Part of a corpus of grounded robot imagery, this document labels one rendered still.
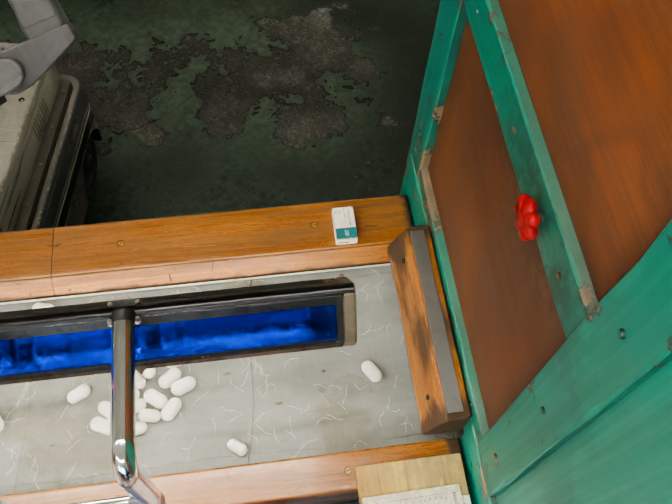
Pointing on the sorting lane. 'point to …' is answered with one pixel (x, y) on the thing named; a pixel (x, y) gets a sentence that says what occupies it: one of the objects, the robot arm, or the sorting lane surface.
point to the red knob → (527, 217)
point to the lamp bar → (180, 329)
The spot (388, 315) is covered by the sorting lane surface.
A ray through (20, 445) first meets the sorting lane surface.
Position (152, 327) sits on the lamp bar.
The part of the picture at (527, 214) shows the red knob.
